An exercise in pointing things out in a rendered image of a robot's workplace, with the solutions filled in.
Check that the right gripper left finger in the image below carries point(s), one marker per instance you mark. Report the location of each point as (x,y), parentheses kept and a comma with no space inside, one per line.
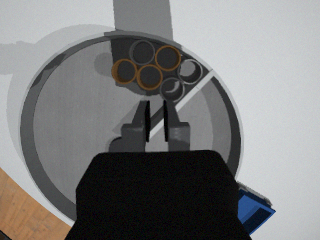
(133,134)

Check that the bronze bushing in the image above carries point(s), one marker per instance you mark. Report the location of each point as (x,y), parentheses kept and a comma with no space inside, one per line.
(116,75)
(146,86)
(177,61)

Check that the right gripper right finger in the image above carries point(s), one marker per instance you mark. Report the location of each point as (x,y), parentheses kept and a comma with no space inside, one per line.
(177,133)

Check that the grey metal ring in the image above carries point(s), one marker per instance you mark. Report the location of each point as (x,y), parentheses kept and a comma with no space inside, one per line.
(131,51)
(198,75)
(176,97)

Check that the blue open tray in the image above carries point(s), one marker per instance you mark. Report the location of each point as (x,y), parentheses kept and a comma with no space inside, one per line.
(250,211)

